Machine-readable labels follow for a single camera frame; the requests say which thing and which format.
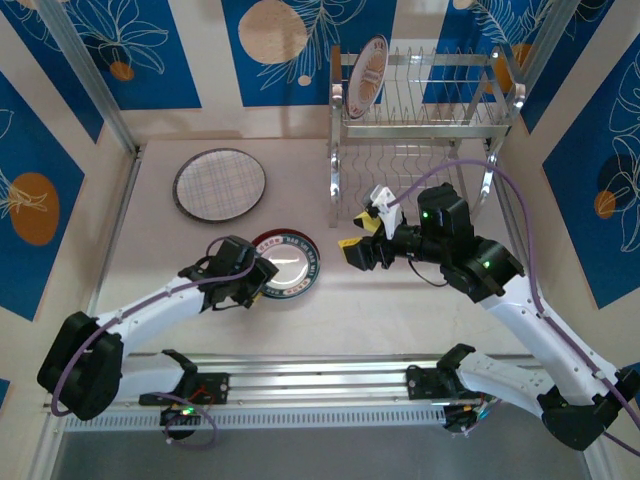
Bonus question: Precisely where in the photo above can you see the blue grid line plate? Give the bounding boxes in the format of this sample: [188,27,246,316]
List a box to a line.
[175,148,266,221]

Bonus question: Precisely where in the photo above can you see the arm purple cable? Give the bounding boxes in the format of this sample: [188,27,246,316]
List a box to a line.
[49,237,220,447]
[392,158,640,457]

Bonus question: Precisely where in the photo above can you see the steel dish rack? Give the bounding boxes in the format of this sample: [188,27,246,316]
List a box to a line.
[327,42,530,229]

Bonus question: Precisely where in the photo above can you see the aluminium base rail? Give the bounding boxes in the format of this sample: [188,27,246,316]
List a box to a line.
[42,352,594,416]

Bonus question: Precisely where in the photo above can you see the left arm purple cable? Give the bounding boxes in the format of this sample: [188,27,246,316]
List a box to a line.
[49,237,220,447]

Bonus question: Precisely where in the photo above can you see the aluminium frame post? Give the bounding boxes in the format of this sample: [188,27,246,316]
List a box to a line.
[514,0,584,94]
[37,0,144,157]

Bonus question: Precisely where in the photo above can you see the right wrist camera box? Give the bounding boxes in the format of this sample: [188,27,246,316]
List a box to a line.
[362,183,403,229]

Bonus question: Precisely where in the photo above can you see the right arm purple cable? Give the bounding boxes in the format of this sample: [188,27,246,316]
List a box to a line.
[392,158,640,457]

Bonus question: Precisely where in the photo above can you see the white slotted cable duct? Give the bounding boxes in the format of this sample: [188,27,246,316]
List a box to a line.
[62,409,449,432]

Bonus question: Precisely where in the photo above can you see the aluminium side rail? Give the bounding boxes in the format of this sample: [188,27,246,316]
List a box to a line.
[72,149,144,374]
[497,162,564,361]

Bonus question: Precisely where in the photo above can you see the orange sunburst print plate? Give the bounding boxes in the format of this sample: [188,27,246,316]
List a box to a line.
[347,33,390,120]

